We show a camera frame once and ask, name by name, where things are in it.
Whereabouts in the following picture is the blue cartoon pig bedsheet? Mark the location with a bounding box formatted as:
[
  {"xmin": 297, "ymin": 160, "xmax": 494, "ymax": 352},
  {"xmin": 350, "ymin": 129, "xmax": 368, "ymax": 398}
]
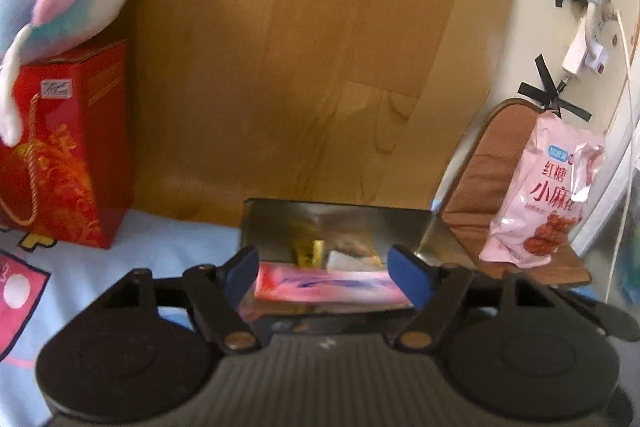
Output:
[{"xmin": 1, "ymin": 210, "xmax": 240, "ymax": 426}]

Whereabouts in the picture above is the white power strip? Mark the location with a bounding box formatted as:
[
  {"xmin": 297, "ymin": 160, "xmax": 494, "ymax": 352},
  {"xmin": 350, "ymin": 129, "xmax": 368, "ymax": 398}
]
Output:
[{"xmin": 562, "ymin": 0, "xmax": 626, "ymax": 79}]

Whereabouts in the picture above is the pink snack packet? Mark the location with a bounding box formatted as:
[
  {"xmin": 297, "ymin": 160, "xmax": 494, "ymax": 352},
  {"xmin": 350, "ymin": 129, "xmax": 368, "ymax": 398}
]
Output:
[{"xmin": 254, "ymin": 263, "xmax": 409, "ymax": 306}]

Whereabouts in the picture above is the brown seat cushion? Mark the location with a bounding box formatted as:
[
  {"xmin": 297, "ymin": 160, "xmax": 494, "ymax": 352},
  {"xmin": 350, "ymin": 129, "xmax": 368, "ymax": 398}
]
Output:
[{"xmin": 437, "ymin": 97, "xmax": 592, "ymax": 286}]

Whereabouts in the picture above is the black metal tin box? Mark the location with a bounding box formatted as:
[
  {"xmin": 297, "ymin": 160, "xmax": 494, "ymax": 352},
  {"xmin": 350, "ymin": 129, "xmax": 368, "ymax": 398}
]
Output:
[{"xmin": 240, "ymin": 198, "xmax": 475, "ymax": 323}]

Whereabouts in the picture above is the pink twisted-dough snack bag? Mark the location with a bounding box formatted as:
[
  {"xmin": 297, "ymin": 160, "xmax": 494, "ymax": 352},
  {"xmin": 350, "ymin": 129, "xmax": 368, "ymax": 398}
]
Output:
[{"xmin": 480, "ymin": 112, "xmax": 604, "ymax": 269}]

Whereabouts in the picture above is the red gift bag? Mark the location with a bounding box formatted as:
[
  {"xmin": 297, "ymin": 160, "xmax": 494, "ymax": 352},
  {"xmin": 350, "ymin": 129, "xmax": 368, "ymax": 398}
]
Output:
[{"xmin": 1, "ymin": 39, "xmax": 134, "ymax": 248}]

